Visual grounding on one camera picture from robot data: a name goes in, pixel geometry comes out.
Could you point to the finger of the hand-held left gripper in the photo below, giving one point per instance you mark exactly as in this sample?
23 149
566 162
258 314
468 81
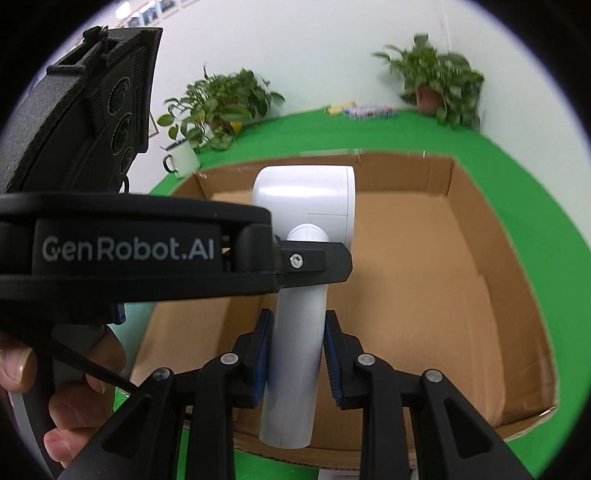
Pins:
318 263

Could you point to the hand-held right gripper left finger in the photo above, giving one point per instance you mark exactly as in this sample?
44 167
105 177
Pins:
263 355

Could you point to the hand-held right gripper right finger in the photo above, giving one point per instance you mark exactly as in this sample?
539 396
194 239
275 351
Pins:
332 360

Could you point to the white handheld appliance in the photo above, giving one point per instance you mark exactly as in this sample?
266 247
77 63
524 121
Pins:
304 194

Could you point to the shallow cardboard box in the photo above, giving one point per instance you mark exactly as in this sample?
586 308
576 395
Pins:
438 277

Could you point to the person's left hand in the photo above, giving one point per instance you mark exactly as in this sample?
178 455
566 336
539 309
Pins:
74 408

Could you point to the white enamel mug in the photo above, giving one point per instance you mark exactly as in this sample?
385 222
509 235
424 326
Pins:
184 159

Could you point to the small colourful packets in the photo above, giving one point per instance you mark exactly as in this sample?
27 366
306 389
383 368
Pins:
362 111

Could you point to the bushy potted plant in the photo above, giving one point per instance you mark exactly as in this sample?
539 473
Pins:
221 97

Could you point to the potted plant in brown pot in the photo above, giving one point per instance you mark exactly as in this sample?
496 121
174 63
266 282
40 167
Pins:
434 69

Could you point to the wall photo strip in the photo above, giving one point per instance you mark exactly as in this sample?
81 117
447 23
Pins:
152 16

